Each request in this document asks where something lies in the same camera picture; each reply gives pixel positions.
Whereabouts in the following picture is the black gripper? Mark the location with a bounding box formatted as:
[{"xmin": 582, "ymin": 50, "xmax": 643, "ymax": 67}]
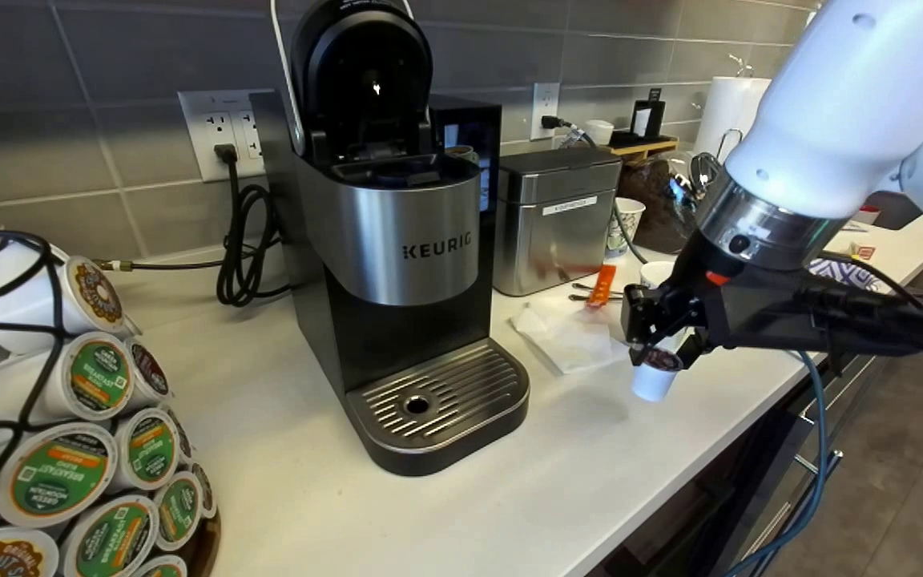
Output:
[{"xmin": 621, "ymin": 233, "xmax": 835, "ymax": 368}]

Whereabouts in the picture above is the white coffee pod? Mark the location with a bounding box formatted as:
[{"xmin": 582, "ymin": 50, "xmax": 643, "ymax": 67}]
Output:
[{"xmin": 632, "ymin": 351, "xmax": 683, "ymax": 405}]

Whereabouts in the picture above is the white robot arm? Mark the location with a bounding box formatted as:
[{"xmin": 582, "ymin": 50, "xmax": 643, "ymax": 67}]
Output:
[{"xmin": 621, "ymin": 0, "xmax": 923, "ymax": 368}]

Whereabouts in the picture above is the white paper napkin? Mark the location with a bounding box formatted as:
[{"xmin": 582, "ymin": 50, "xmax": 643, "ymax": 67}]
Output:
[{"xmin": 509, "ymin": 306, "xmax": 627, "ymax": 376}]

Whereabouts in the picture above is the dark basket with kettle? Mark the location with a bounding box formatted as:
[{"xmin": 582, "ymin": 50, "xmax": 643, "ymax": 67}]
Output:
[{"xmin": 620, "ymin": 151, "xmax": 714, "ymax": 252}]

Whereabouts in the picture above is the stainless steel box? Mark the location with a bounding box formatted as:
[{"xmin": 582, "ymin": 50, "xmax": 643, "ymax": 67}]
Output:
[{"xmin": 493, "ymin": 149, "xmax": 621, "ymax": 297}]

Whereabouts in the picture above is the paper bowl with coffee grounds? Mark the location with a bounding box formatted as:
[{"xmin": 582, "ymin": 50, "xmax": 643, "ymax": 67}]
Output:
[{"xmin": 809, "ymin": 257, "xmax": 875, "ymax": 290}]

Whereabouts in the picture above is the white paper towel roll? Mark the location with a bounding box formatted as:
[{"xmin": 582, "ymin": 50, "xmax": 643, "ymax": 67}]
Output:
[{"xmin": 695, "ymin": 77, "xmax": 769, "ymax": 158}]

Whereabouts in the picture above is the silver black Keurig coffee maker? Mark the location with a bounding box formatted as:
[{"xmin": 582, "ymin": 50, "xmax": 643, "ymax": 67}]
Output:
[{"xmin": 263, "ymin": 0, "xmax": 530, "ymax": 477}]

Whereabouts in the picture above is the orange handled tool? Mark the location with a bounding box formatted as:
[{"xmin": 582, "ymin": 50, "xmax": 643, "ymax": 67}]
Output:
[{"xmin": 571, "ymin": 266, "xmax": 620, "ymax": 309}]

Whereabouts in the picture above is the blue cable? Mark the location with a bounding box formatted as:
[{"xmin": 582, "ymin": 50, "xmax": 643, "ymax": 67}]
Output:
[{"xmin": 726, "ymin": 351, "xmax": 848, "ymax": 577}]

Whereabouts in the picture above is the black power cord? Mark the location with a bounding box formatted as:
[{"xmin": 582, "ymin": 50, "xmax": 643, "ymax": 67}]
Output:
[{"xmin": 96, "ymin": 141, "xmax": 311, "ymax": 310}]

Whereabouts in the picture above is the white wall outlet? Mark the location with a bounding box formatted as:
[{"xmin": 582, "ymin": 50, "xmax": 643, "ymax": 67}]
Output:
[{"xmin": 180, "ymin": 89, "xmax": 263, "ymax": 180}]

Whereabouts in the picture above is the wire rack of coffee pods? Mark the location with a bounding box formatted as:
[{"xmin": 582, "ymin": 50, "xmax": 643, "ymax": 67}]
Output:
[{"xmin": 0, "ymin": 223, "xmax": 221, "ymax": 577}]

